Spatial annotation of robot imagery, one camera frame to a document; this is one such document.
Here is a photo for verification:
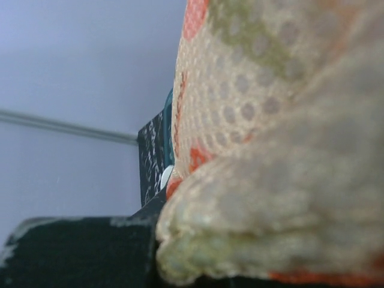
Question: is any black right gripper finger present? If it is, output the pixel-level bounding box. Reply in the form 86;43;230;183
1;217;158;288

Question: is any floral mesh laundry bag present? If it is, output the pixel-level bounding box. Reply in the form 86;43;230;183
156;1;383;287

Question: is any teal transparent plastic bin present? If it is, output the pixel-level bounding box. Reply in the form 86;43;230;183
163;89;175;167

